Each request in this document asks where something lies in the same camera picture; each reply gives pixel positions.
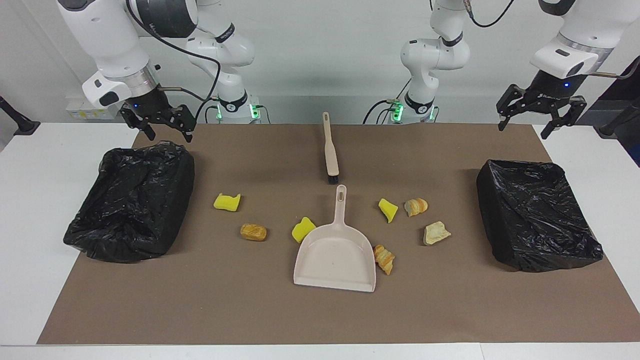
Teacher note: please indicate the brown bread roll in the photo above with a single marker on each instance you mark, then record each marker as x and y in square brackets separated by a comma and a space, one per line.
[253, 232]

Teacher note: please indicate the large golden croissant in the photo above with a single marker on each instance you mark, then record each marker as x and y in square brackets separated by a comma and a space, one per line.
[384, 259]

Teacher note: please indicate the beige hand brush black bristles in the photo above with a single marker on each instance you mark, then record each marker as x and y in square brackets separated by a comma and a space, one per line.
[330, 150]

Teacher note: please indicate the small golden croissant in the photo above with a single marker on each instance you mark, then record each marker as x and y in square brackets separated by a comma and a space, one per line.
[416, 206]

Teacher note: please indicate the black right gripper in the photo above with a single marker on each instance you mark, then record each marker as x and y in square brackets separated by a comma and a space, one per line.
[150, 105]

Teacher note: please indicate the black bag-lined bin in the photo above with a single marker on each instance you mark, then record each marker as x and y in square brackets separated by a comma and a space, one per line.
[535, 215]
[130, 200]

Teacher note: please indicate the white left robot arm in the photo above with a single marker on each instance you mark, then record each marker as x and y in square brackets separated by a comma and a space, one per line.
[435, 55]

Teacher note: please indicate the yellow notched sponge piece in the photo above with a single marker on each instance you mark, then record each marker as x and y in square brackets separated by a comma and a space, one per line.
[225, 202]

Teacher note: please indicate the pale bread piece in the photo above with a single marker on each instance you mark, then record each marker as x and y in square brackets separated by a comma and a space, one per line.
[436, 233]

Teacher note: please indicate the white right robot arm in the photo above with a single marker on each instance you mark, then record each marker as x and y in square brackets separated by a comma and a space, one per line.
[105, 40]

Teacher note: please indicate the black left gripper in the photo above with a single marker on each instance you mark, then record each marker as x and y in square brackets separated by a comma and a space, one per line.
[550, 92]

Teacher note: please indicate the beige plastic dustpan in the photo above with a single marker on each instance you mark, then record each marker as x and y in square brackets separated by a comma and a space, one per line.
[335, 255]

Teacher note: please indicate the yellow wedge sponge piece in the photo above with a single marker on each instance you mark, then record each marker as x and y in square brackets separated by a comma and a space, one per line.
[388, 210]

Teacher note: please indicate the black stand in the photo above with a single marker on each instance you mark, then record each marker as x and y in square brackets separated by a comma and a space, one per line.
[20, 124]
[612, 127]

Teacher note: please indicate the brown table mat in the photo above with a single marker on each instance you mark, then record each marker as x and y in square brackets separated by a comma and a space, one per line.
[250, 310]

